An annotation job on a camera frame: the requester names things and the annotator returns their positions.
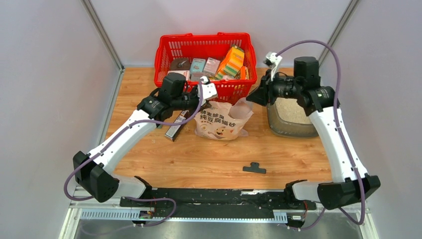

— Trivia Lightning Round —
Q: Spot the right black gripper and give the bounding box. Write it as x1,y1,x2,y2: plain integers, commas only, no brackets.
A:
246,69,302,106

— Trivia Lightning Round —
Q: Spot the pink cat litter bag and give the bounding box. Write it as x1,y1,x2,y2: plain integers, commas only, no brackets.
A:
194,98,253,141

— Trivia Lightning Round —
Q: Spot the black bag clip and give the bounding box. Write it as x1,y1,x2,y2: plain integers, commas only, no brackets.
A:
242,162,267,174

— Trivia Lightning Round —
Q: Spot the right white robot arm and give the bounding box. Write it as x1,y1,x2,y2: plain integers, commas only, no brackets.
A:
246,52,381,210

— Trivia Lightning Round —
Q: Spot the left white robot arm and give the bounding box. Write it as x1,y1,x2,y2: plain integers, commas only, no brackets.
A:
64,73,217,207

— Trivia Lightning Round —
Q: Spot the pink white box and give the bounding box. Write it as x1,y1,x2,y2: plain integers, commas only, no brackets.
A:
167,70,190,80

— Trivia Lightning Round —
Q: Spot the black rectangular box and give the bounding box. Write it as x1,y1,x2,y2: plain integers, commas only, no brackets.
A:
165,110,191,142

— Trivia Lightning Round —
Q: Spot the grey litter box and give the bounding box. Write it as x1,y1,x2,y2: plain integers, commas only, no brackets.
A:
266,98,318,138

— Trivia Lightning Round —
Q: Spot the teal small box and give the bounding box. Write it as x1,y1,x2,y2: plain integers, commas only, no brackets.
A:
190,58,206,73

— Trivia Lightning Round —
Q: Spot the grey pink small box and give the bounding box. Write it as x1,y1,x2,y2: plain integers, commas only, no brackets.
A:
203,57,220,76

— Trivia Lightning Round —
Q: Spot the orange item in basket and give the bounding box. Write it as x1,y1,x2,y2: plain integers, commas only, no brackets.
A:
238,66,249,80

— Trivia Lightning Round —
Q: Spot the brown round tin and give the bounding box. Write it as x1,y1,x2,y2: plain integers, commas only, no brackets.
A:
169,57,191,71

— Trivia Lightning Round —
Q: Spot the orange striped sponge pack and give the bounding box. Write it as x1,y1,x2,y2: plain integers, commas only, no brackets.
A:
215,45,245,80

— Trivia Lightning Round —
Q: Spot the red plastic shopping basket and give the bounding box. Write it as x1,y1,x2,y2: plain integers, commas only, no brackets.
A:
154,32,257,104

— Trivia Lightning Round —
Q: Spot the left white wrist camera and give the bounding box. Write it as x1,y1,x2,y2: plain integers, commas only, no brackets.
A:
198,76,218,106

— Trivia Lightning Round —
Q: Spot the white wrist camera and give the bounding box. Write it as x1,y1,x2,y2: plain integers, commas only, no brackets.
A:
198,76,218,106
263,52,283,82

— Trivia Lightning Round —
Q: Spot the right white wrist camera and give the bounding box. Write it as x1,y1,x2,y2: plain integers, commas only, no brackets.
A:
263,52,283,82

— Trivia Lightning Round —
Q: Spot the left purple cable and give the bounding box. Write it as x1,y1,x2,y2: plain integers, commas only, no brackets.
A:
63,79,205,236

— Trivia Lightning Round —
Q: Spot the purple cable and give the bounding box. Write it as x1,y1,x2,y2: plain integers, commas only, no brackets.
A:
63,79,205,236
277,40,366,231

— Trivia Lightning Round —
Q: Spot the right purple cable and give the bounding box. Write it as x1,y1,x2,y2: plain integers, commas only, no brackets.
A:
277,40,366,231

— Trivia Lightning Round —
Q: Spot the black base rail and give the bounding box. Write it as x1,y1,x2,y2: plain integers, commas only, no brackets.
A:
119,188,317,227

